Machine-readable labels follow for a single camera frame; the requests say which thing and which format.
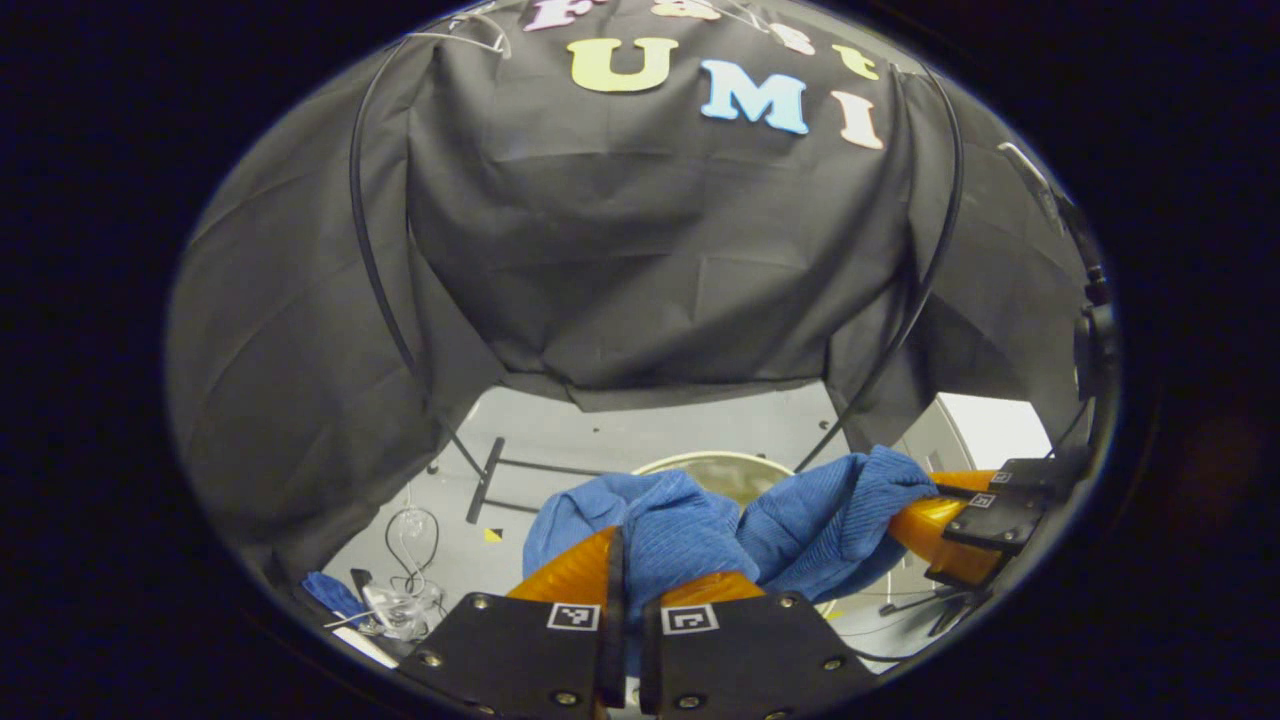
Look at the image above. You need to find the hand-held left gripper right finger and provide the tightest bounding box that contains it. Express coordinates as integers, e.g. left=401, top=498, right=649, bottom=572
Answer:
left=640, top=570, right=881, bottom=720

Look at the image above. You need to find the black backdrop cloth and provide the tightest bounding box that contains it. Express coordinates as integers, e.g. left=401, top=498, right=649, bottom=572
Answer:
left=165, top=0, right=1101, bottom=601

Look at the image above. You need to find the clear plastic bag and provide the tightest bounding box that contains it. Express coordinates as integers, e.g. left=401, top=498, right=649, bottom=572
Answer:
left=360, top=583, right=447, bottom=642

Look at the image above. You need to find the black metal clothes rack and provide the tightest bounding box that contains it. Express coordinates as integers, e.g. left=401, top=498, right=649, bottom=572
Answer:
left=348, top=40, right=966, bottom=526

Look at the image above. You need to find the blue corduroy jacket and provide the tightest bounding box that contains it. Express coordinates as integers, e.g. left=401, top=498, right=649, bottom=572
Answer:
left=522, top=445, right=941, bottom=676

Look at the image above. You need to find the small blue cloth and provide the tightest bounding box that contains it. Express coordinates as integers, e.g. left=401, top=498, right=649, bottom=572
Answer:
left=300, top=572, right=367, bottom=617

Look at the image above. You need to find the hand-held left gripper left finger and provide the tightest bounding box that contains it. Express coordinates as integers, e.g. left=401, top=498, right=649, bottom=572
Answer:
left=395, top=525, right=629, bottom=720

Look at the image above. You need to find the white paper card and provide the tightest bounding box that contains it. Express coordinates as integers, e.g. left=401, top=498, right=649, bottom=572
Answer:
left=332, top=625, right=402, bottom=670

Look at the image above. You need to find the beige round laundry hamper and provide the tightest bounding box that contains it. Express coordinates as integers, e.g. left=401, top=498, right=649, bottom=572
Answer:
left=630, top=450, right=801, bottom=511

